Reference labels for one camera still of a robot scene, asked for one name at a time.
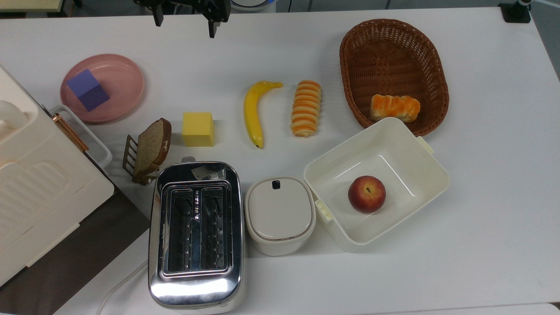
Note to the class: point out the pale yellow side table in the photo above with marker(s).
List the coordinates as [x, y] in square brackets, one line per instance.
[26, 4]

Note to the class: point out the bronze metal toast rack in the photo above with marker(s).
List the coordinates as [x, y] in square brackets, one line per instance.
[128, 153]

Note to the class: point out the red apple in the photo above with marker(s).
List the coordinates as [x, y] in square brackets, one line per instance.
[366, 194]

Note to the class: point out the brown bread slice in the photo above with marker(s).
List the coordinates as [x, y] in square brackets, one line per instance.
[151, 151]

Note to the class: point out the small white lidded container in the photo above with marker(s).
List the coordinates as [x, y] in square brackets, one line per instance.
[280, 214]

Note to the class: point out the orange striped bread roll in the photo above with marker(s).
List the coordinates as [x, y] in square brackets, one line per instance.
[306, 109]

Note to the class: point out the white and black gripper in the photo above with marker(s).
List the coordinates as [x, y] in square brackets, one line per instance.
[216, 8]

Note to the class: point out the yellow banana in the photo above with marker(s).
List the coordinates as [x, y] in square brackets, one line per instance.
[251, 109]

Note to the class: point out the yellow cube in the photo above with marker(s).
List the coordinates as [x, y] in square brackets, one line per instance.
[197, 129]

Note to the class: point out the orange glazed bread bun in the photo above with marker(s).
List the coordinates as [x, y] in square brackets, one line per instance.
[395, 107]

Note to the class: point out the brown wicker basket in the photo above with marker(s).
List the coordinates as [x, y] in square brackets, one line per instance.
[393, 57]

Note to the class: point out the white square plastic container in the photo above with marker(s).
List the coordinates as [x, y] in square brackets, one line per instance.
[407, 153]

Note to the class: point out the pink plate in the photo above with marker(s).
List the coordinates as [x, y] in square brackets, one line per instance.
[122, 83]

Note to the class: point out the large cream storage box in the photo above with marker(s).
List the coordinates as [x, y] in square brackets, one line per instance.
[39, 183]

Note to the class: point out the purple cube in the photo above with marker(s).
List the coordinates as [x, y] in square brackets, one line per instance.
[89, 89]

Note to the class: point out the chrome two-slot toaster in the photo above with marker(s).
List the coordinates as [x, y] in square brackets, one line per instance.
[197, 288]

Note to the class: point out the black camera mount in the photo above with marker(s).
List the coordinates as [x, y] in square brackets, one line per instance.
[516, 12]

